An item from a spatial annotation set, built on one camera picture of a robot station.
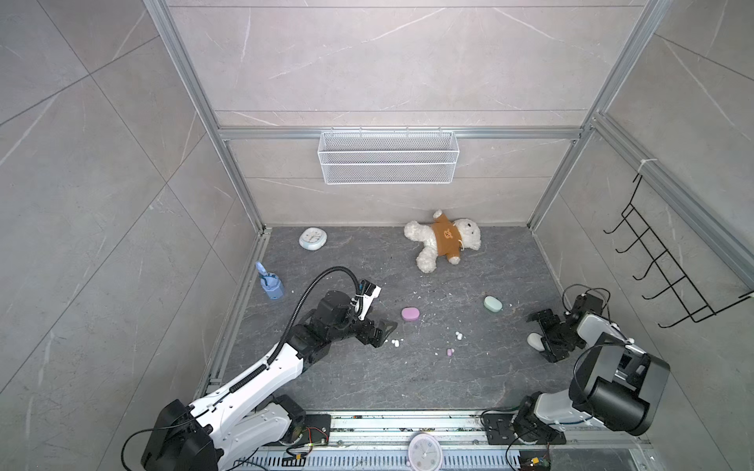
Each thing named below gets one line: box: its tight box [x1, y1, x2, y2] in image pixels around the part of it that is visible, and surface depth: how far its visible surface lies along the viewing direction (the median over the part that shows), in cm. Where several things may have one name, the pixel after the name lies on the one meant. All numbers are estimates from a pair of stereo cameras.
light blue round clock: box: [298, 227, 328, 252], surface depth 116 cm
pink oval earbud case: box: [400, 307, 421, 322], surface depth 95 cm
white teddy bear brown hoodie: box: [403, 209, 483, 274], surface depth 109 cm
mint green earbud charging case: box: [484, 295, 503, 314], surface depth 97 cm
